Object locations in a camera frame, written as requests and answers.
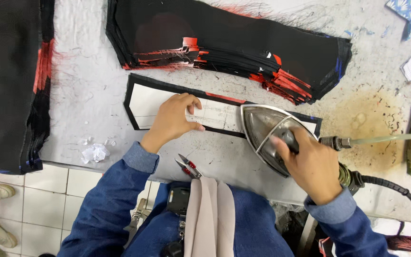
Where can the person's left hand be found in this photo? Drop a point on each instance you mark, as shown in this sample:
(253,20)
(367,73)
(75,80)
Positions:
(168,119)

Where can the person's right hand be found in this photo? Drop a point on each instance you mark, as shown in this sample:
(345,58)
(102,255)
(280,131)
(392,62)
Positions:
(314,167)

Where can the person's right fingers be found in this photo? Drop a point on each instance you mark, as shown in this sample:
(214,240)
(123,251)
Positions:
(280,142)

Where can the silver steam iron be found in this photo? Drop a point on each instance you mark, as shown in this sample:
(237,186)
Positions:
(259,125)

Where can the white paper pattern template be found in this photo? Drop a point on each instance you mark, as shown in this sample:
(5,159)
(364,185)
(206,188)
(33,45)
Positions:
(148,103)

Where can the clear plastic bag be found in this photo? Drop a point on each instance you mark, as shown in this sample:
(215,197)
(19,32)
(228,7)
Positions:
(285,217)

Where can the blue denim jacket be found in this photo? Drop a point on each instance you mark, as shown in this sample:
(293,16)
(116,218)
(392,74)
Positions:
(259,225)

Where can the red thread snips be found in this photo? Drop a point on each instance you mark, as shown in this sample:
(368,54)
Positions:
(189,167)

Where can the beige headscarf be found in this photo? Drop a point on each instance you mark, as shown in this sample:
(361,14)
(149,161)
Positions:
(209,221)

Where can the black chest device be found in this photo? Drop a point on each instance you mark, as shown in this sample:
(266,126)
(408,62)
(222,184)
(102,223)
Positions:
(178,198)

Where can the stack of black red fabric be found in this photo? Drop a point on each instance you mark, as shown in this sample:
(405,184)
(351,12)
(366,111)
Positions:
(227,32)

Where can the black fabric piece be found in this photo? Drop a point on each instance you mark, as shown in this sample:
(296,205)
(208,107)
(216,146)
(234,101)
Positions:
(155,81)

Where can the crumpled white paper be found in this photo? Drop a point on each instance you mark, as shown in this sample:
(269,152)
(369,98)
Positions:
(95,153)

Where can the pile of black fabric panels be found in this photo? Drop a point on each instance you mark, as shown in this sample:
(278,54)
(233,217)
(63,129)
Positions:
(9,89)

